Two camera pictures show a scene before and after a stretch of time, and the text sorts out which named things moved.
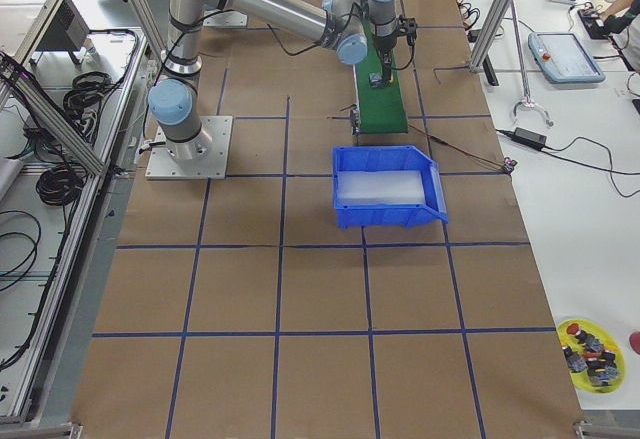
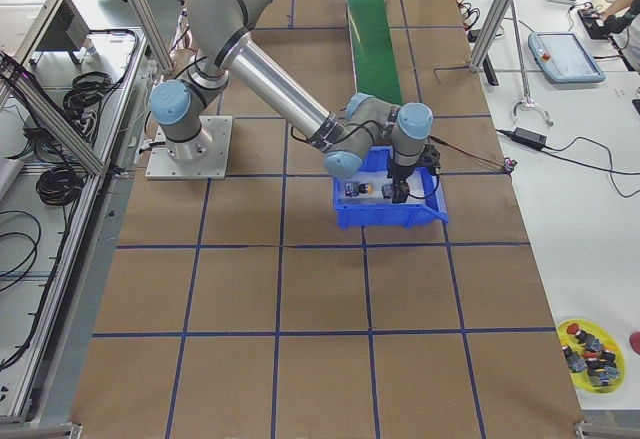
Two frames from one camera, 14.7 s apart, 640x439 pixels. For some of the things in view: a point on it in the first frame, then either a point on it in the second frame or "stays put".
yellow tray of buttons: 595,361 stays put
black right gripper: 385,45 to 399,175
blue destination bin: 394,187 stays put
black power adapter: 529,138 stays put
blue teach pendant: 563,59 stays put
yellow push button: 374,79 to 353,189
